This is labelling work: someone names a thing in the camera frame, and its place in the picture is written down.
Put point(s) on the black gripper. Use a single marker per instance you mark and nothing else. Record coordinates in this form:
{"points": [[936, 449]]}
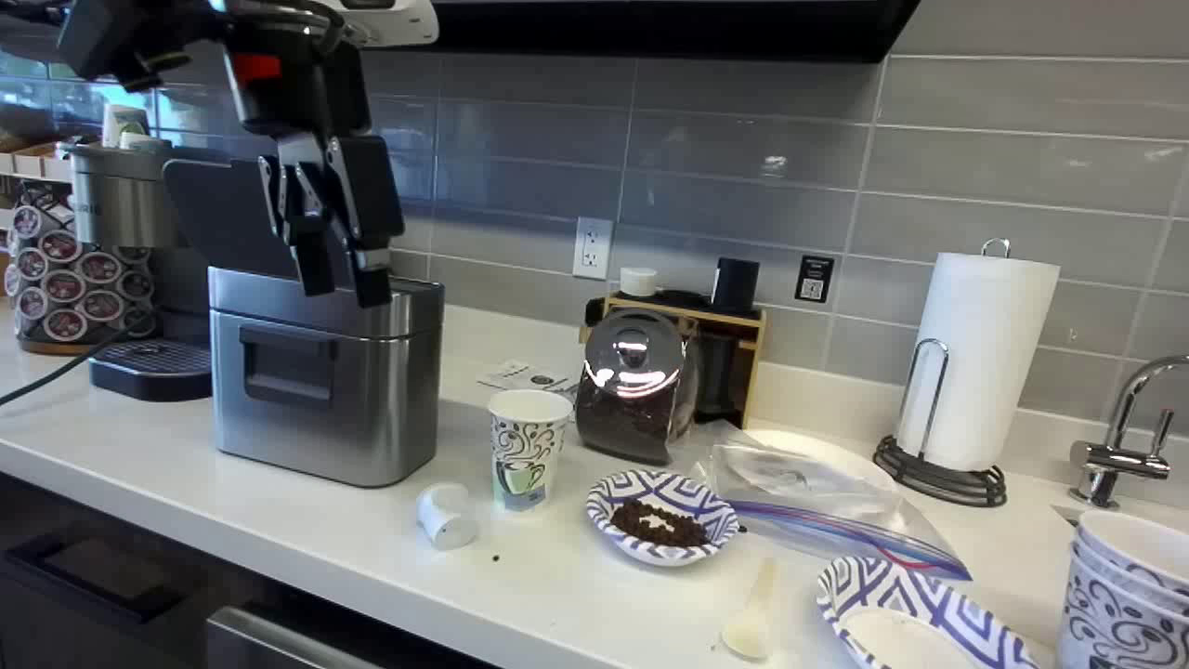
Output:
{"points": [[337, 171]]}

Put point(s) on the silver metal bin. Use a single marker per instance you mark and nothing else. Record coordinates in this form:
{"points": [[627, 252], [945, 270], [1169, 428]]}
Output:
{"points": [[321, 384]]}

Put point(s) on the clear plastic wrapper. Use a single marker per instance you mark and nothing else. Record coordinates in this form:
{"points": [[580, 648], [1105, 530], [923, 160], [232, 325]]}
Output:
{"points": [[527, 373]]}

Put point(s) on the black round disc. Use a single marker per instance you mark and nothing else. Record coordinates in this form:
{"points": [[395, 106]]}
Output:
{"points": [[151, 369]]}

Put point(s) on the black silver coffee machine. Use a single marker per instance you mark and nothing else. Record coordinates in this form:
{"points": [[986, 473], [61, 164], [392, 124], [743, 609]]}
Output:
{"points": [[118, 198]]}

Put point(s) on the patterned paper cup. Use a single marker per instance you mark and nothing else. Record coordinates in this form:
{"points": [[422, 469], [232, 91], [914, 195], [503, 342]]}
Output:
{"points": [[530, 449]]}

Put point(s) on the small white plastic cup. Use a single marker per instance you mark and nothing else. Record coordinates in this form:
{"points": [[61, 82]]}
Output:
{"points": [[447, 519]]}

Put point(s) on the coffee pod carousel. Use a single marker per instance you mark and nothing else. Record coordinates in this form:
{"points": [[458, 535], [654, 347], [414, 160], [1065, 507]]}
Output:
{"points": [[68, 291]]}

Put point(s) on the small white container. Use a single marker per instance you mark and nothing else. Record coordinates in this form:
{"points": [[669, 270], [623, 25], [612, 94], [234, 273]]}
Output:
{"points": [[638, 283]]}

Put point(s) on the glass jar of coffee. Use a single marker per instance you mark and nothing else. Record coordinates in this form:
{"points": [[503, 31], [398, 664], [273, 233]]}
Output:
{"points": [[634, 394]]}

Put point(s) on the small blue patterned plate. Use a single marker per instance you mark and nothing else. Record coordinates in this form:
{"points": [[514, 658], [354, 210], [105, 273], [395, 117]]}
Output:
{"points": [[618, 490]]}

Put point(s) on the black mug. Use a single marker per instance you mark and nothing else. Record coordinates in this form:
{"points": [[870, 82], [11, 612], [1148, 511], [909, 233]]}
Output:
{"points": [[737, 283]]}

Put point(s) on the wooden organizer box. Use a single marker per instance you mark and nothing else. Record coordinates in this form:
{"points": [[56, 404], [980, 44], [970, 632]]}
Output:
{"points": [[728, 357]]}

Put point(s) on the coffee grounds pile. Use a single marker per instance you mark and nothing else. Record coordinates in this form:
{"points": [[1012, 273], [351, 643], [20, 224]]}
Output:
{"points": [[654, 527]]}

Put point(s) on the dark overhead cabinet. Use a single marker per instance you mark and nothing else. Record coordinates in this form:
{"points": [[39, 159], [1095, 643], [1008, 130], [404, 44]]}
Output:
{"points": [[669, 27]]}

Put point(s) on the clear zip plastic bag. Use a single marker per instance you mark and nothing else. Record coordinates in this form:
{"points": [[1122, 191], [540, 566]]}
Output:
{"points": [[818, 497]]}

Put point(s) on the white plastic scoop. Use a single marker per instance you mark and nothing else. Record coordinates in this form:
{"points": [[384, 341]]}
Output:
{"points": [[747, 632]]}

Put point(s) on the white paper towel roll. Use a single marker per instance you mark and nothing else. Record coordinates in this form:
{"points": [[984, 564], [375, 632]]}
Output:
{"points": [[989, 357]]}

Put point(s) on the large blue patterned plate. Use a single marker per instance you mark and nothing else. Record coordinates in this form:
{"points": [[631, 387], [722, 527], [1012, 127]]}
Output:
{"points": [[914, 596]]}

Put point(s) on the chrome faucet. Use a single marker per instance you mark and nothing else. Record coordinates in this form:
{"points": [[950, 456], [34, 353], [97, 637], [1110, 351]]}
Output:
{"points": [[1120, 457]]}

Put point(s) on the patterned mug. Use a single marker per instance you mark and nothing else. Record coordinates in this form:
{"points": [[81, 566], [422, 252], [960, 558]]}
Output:
{"points": [[1136, 544]]}

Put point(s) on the blue patterned bowl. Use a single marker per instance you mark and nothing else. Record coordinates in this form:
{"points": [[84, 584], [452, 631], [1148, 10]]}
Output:
{"points": [[1110, 632]]}

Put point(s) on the white wall outlet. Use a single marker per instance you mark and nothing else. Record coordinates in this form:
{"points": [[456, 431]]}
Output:
{"points": [[591, 247]]}

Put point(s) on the black wall switch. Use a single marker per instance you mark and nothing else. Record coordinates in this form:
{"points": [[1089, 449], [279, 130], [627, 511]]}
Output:
{"points": [[816, 281]]}

